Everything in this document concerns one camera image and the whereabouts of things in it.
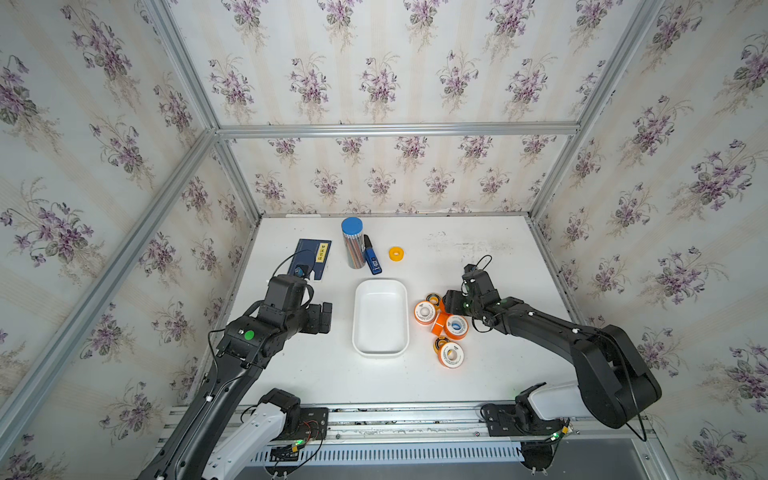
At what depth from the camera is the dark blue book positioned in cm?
105

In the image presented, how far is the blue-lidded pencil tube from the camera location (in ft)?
3.03

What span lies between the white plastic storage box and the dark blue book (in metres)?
0.18

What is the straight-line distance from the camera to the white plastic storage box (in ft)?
2.74

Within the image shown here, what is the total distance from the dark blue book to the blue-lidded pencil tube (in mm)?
106
